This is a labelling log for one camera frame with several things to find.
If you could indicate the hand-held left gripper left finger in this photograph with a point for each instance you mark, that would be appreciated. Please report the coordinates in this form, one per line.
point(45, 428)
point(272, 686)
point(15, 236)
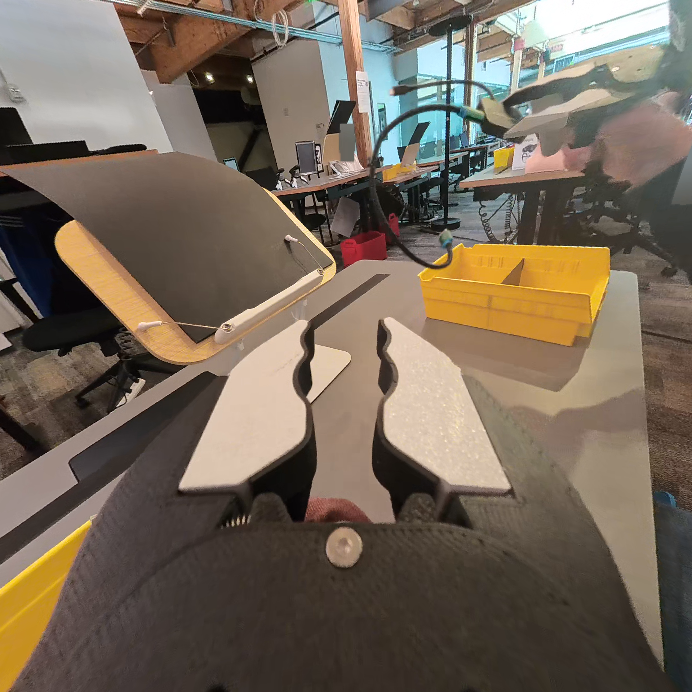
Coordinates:
point(254, 421)

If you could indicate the white power strip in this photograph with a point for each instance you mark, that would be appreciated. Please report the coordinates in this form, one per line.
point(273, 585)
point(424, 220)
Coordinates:
point(135, 389)

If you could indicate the small grey monitor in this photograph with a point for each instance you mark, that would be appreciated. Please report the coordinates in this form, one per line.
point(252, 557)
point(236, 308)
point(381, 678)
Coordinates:
point(306, 158)

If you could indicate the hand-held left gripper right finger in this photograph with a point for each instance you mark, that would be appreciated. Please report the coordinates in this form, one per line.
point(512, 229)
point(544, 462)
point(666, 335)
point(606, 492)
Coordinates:
point(438, 427)

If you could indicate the grey flat panel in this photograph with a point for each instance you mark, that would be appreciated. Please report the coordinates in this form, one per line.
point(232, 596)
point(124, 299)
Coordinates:
point(345, 216)

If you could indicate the mannequin head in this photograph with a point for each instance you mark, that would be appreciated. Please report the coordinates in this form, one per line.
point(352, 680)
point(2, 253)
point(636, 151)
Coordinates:
point(543, 162)

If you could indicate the white tablet stand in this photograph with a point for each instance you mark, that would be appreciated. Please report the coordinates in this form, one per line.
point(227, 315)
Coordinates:
point(330, 367)

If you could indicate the small tablet sign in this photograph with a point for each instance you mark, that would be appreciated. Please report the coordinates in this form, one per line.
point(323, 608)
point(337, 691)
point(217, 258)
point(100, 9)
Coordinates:
point(231, 163)

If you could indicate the small red bin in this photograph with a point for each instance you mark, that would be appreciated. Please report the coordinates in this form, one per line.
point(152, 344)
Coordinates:
point(390, 227)

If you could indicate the person's blue jeans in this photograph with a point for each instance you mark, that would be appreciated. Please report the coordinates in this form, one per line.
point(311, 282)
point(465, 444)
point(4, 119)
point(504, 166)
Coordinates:
point(673, 594)

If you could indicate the wooden post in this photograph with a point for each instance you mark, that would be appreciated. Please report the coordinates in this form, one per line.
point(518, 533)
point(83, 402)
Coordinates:
point(354, 54)

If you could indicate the dark blue cloth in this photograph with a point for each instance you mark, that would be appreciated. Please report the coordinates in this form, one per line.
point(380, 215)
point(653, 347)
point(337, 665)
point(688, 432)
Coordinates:
point(27, 254)

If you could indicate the large red bin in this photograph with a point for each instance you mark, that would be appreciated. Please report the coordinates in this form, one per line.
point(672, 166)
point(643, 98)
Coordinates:
point(363, 251)

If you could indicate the light wooden desk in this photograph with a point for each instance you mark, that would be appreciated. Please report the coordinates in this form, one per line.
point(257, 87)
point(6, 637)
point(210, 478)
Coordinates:
point(513, 175)

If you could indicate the small black screen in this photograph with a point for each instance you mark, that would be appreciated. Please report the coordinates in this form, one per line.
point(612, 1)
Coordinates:
point(16, 130)

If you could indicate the long wooden desk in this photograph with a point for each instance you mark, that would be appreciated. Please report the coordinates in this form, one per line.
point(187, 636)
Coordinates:
point(324, 181)

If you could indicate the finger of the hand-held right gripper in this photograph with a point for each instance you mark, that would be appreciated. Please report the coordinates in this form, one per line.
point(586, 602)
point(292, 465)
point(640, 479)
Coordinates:
point(557, 113)
point(621, 65)

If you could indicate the black monitor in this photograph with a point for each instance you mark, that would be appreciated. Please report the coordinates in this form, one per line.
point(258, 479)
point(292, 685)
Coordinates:
point(341, 116)

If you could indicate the yellow plastic bin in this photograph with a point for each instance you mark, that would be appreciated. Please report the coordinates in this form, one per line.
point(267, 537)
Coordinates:
point(27, 605)
point(513, 303)

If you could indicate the small yellow bins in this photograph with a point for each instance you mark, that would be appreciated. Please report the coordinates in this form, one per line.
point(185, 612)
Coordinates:
point(397, 172)

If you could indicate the dark wooden desk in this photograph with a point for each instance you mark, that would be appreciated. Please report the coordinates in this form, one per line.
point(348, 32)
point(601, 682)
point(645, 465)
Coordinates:
point(81, 159)

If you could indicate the black office chair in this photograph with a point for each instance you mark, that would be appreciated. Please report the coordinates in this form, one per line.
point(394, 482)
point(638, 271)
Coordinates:
point(70, 330)
point(316, 219)

